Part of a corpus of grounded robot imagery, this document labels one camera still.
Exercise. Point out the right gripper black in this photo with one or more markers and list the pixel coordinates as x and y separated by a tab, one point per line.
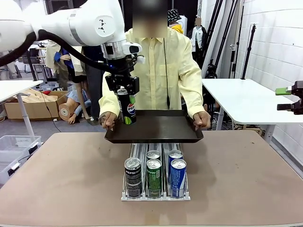
298	91

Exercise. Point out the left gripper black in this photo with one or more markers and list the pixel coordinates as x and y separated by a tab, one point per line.
122	81

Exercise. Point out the black Pepsi can lime base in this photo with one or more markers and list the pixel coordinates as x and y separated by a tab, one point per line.
129	111

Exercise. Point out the black serving tray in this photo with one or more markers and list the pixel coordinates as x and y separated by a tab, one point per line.
156	125

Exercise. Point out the green soda can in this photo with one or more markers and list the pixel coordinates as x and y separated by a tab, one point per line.
153	155
154	177

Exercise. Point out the person's right forearm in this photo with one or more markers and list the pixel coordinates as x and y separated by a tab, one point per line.
107	101

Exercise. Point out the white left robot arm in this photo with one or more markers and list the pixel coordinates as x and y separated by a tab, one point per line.
82	21

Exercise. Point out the person's left forearm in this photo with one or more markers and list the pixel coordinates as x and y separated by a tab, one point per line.
195	99

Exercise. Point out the person in yellow shirt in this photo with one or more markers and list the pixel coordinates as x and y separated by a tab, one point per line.
151	71

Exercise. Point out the person's right hand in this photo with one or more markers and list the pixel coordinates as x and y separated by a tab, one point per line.
106	119

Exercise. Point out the person's left hand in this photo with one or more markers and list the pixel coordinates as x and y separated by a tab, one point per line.
201	119

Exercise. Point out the large white table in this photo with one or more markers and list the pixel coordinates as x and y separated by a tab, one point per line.
248	101

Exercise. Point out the mannequin navy top grey trousers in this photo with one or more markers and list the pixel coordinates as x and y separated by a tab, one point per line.
92	80

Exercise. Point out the lying mannequin blue shirt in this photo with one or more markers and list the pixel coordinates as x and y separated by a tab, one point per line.
75	97

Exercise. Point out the black stand on table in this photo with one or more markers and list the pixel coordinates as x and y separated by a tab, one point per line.
248	52

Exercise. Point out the blue Pocari can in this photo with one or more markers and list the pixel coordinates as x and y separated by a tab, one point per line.
178	179
175	154

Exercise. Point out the black Pepsi can vertical print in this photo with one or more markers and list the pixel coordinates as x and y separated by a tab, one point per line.
133	177

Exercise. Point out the mannequin with black hat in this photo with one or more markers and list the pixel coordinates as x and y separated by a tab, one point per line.
50	54

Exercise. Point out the mannequin yellow hoodie bucket hat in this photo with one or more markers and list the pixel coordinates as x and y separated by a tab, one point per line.
177	29

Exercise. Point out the brown cardboard box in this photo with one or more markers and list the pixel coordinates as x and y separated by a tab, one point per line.
35	108

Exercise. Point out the leaning black poles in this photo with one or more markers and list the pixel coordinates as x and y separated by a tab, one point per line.
219	30

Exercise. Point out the black tripod stand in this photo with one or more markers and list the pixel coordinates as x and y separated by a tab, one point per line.
33	71

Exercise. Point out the mannequin white shirt black jacket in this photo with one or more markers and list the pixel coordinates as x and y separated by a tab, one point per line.
197	35

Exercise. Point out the white can dispenser rack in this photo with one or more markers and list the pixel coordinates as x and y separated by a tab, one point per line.
165	199

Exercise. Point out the clear plastic storage bin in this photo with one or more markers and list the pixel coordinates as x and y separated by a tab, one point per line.
14	142
7	170

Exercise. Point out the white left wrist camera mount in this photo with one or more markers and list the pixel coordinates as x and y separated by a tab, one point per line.
141	59

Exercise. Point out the black camera tripod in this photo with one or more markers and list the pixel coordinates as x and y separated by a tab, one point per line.
210	71

